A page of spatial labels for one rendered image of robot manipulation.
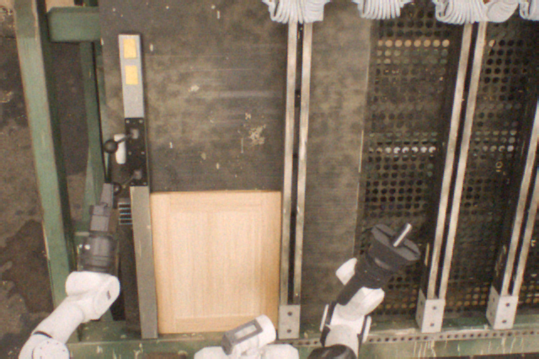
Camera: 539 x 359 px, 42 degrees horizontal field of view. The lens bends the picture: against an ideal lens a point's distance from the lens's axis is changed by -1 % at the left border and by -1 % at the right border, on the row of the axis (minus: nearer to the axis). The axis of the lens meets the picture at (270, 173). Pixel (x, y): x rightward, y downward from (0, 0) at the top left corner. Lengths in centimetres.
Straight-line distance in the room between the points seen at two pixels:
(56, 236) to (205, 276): 45
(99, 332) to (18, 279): 120
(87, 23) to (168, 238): 65
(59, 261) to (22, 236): 146
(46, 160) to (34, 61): 27
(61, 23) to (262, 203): 73
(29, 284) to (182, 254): 144
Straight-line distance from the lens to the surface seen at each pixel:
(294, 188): 197
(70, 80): 408
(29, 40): 184
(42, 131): 192
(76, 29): 190
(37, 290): 339
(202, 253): 208
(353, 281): 170
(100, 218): 176
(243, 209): 201
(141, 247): 205
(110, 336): 227
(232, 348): 163
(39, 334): 166
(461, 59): 190
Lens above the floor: 298
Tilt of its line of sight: 56 degrees down
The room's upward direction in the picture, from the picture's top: 6 degrees clockwise
